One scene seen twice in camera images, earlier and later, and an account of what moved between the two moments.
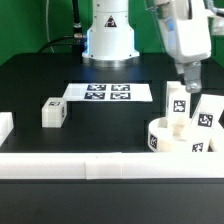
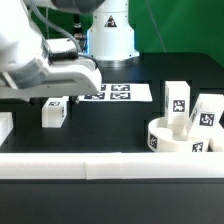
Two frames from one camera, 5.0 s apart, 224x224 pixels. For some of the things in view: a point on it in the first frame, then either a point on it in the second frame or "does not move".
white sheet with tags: x=107 y=92 does not move
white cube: x=178 y=108 does not move
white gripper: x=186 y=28 → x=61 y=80
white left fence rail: x=6 y=126 does not move
